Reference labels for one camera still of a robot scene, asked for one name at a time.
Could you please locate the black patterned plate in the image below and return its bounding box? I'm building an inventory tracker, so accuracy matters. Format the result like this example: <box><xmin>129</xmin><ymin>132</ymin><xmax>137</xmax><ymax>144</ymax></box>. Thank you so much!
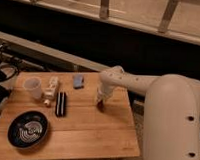
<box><xmin>7</xmin><ymin>110</ymin><xmax>49</xmax><ymax>149</ymax></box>

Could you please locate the translucent plastic cup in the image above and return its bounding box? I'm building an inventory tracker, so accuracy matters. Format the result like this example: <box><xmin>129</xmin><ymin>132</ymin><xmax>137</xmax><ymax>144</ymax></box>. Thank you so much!
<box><xmin>23</xmin><ymin>77</ymin><xmax>42</xmax><ymax>100</ymax></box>

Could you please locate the blue sponge block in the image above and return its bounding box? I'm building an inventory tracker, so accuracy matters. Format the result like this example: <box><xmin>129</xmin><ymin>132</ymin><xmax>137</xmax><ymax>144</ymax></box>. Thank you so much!
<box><xmin>73</xmin><ymin>74</ymin><xmax>84</xmax><ymax>89</ymax></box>

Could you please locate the red pepper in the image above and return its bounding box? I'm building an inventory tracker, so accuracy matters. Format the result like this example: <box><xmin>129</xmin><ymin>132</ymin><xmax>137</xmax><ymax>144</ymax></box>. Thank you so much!
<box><xmin>97</xmin><ymin>101</ymin><xmax>105</xmax><ymax>109</ymax></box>

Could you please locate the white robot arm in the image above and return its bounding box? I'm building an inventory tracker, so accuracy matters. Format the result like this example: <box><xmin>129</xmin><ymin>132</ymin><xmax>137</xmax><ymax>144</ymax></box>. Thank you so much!
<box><xmin>97</xmin><ymin>66</ymin><xmax>200</xmax><ymax>160</ymax></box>

